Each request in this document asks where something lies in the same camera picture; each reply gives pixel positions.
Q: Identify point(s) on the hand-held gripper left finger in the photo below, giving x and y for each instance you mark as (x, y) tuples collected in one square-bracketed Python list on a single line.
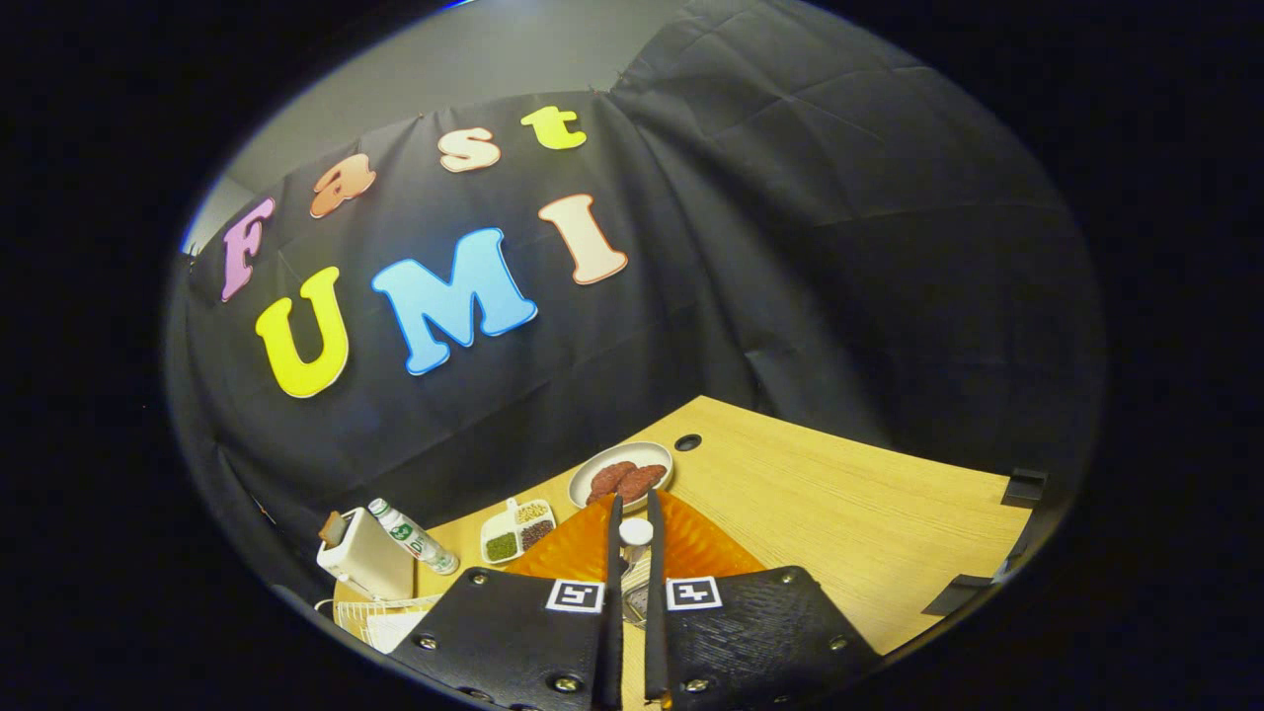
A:
[(612, 553)]

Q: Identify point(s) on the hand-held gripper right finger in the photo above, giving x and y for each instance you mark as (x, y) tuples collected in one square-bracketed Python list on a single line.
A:
[(654, 563)]

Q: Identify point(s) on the beige plate with meat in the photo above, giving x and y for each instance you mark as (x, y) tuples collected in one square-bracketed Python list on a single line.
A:
[(642, 452)]

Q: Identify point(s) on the white divided dish with beans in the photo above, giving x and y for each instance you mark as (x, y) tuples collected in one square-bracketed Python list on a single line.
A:
[(504, 545)]

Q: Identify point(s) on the brown meat patty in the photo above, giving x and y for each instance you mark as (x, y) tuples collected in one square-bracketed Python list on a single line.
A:
[(610, 480), (644, 481)]

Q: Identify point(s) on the white plastic drink bottle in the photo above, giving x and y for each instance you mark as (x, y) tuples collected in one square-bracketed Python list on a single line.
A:
[(415, 538)]

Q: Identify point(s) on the white toaster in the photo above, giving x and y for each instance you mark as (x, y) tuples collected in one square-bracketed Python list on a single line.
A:
[(370, 563)]

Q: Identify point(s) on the toasted bread slice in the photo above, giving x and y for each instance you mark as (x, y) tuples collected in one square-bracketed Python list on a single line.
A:
[(333, 527)]

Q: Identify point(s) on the black table clamp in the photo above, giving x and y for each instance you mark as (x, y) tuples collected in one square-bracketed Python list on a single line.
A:
[(960, 594), (1024, 487)]

